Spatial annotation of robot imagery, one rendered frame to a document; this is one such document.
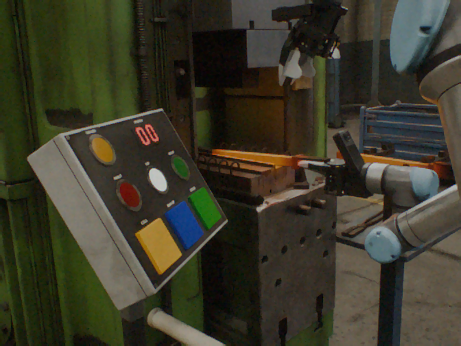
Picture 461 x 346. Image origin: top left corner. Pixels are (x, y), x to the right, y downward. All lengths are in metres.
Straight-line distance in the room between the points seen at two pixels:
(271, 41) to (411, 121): 3.87
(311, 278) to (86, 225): 0.92
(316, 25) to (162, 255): 0.60
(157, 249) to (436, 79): 0.48
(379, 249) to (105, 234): 0.57
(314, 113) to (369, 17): 8.96
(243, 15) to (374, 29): 9.37
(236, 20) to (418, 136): 4.00
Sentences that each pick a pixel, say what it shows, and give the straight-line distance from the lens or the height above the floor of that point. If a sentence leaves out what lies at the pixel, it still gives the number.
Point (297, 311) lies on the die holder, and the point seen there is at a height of 0.55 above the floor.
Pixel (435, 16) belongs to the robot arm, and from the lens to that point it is 0.58.
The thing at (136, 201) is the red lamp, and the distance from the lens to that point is 0.81.
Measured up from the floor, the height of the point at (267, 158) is 1.01.
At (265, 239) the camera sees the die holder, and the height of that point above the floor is 0.82.
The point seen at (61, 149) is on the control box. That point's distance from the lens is 0.77.
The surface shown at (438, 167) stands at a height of 0.97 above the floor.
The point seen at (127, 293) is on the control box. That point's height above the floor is 0.95.
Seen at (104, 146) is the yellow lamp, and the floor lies 1.17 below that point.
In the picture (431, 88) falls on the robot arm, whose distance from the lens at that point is 0.59.
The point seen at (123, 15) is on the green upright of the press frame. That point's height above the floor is 1.40.
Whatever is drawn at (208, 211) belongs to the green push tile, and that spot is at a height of 1.00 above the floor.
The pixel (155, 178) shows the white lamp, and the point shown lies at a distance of 0.88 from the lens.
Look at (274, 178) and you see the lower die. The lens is 1.39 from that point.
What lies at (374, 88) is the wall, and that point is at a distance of 10.57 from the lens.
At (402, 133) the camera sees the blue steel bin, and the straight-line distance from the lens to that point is 5.18.
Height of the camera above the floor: 1.31
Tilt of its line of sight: 14 degrees down
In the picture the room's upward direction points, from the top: 2 degrees counter-clockwise
